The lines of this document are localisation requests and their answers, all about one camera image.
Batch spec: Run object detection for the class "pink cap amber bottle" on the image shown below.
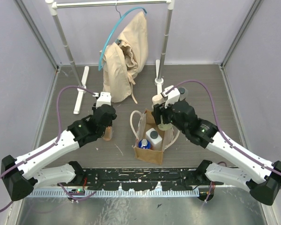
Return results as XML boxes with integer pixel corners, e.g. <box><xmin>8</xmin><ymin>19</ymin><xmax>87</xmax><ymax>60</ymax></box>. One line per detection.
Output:
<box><xmin>103</xmin><ymin>126</ymin><xmax>113</xmax><ymax>141</ymax></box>

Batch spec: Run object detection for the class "dark cap clear bottle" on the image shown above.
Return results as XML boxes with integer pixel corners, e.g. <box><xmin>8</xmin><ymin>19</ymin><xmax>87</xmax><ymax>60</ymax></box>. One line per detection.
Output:
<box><xmin>178</xmin><ymin>87</ymin><xmax>188</xmax><ymax>101</ymax></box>

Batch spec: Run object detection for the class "cream lid green jar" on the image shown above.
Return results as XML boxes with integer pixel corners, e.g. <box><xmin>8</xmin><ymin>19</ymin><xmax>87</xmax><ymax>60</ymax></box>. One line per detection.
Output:
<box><xmin>152</xmin><ymin>93</ymin><xmax>173</xmax><ymax>131</ymax></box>

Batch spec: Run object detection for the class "canvas tote bag with handles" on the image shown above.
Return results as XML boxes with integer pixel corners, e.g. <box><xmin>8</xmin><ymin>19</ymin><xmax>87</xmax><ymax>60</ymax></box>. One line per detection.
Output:
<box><xmin>130</xmin><ymin>110</ymin><xmax>180</xmax><ymax>165</ymax></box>

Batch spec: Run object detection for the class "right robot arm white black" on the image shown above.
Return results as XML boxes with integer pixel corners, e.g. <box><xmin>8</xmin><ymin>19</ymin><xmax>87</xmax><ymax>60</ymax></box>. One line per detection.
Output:
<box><xmin>152</xmin><ymin>100</ymin><xmax>281</xmax><ymax>206</ymax></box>

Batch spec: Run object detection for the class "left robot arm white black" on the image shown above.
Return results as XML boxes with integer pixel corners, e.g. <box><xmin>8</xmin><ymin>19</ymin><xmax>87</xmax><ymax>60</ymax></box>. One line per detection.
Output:
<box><xmin>1</xmin><ymin>104</ymin><xmax>117</xmax><ymax>201</ymax></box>

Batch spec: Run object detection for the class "white bottle grey cap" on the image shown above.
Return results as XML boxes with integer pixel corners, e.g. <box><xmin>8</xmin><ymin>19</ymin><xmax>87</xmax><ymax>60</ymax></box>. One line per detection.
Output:
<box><xmin>145</xmin><ymin>128</ymin><xmax>163</xmax><ymax>150</ymax></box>

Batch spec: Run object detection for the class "blue bottle white pump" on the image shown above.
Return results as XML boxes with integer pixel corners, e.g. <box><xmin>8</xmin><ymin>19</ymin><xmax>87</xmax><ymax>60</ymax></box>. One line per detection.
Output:
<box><xmin>138</xmin><ymin>138</ymin><xmax>151</xmax><ymax>149</ymax></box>

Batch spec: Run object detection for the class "beige cloth garment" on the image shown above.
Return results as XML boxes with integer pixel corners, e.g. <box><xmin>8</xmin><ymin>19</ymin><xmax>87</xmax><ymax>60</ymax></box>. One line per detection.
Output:
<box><xmin>101</xmin><ymin>11</ymin><xmax>148</xmax><ymax>103</ymax></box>

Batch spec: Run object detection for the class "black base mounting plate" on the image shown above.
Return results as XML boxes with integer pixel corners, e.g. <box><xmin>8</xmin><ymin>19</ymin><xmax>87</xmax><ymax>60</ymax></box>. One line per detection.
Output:
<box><xmin>62</xmin><ymin>168</ymin><xmax>210</xmax><ymax>191</ymax></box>

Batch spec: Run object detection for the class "small green led board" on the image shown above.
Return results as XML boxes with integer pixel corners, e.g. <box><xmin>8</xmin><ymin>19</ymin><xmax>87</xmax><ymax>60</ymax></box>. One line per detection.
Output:
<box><xmin>69</xmin><ymin>188</ymin><xmax>85</xmax><ymax>195</ymax></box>

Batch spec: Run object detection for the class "blue clothes hanger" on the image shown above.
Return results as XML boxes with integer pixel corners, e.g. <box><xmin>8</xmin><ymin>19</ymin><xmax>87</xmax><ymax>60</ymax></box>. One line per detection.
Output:
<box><xmin>98</xmin><ymin>7</ymin><xmax>147</xmax><ymax>71</ymax></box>

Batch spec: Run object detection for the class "white metal clothes rack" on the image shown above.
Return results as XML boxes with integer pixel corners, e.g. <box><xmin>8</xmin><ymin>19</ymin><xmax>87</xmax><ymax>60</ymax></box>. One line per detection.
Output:
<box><xmin>46</xmin><ymin>0</ymin><xmax>175</xmax><ymax>114</ymax></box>

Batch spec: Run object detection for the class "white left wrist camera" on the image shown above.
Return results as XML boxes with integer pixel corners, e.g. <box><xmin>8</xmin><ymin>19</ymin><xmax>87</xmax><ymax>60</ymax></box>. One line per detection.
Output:
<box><xmin>93</xmin><ymin>91</ymin><xmax>111</xmax><ymax>108</ymax></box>

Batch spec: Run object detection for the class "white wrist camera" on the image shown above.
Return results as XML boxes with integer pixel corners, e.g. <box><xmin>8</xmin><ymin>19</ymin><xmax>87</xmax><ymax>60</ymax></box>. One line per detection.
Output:
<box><xmin>161</xmin><ymin>85</ymin><xmax>180</xmax><ymax>109</ymax></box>
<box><xmin>93</xmin><ymin>91</ymin><xmax>111</xmax><ymax>108</ymax></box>

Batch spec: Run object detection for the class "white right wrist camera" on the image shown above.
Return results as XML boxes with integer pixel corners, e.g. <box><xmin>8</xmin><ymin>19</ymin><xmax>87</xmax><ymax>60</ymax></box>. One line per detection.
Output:
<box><xmin>161</xmin><ymin>85</ymin><xmax>180</xmax><ymax>109</ymax></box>

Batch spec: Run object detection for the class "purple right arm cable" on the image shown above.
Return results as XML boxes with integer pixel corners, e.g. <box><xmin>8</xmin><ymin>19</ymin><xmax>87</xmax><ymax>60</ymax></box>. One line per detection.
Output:
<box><xmin>163</xmin><ymin>79</ymin><xmax>281</xmax><ymax>202</ymax></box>

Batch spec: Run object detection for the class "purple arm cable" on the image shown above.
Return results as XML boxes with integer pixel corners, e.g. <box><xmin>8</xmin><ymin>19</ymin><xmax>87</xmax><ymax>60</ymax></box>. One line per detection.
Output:
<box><xmin>0</xmin><ymin>86</ymin><xmax>96</xmax><ymax>215</ymax></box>
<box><xmin>163</xmin><ymin>79</ymin><xmax>281</xmax><ymax>202</ymax></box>

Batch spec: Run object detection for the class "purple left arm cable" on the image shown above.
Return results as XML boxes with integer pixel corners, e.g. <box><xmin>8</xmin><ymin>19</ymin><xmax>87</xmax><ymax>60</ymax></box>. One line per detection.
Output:
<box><xmin>0</xmin><ymin>86</ymin><xmax>96</xmax><ymax>215</ymax></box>

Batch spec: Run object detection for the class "white slotted cable duct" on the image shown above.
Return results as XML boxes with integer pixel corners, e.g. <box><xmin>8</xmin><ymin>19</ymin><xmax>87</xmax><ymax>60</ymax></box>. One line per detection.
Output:
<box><xmin>28</xmin><ymin>188</ymin><xmax>200</xmax><ymax>198</ymax></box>

